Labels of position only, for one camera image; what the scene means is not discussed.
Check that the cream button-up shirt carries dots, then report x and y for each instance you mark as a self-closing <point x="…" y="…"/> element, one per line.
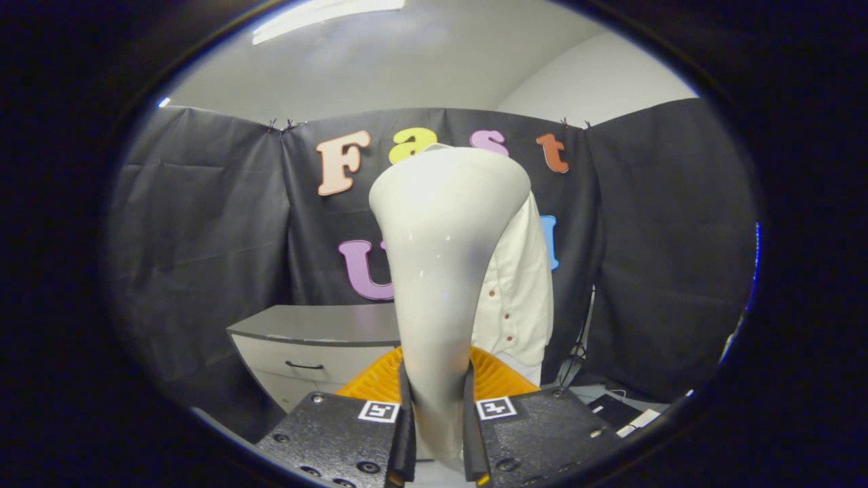
<point x="522" y="291"/>

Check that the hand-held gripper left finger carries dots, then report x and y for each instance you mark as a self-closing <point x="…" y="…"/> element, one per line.
<point x="405" y="447"/>

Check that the white garment steamer head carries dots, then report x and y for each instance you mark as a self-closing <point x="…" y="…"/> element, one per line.
<point x="447" y="271"/>

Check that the grey drawer cabinet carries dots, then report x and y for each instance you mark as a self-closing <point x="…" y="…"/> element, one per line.
<point x="319" y="325"/>

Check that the long ceiling light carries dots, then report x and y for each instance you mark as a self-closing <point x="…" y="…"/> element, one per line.
<point x="325" y="17"/>

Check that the black flat box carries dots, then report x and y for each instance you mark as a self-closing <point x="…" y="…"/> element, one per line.
<point x="614" y="410"/>

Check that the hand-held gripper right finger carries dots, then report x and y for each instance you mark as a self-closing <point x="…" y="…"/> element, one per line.
<point x="475" y="447"/>

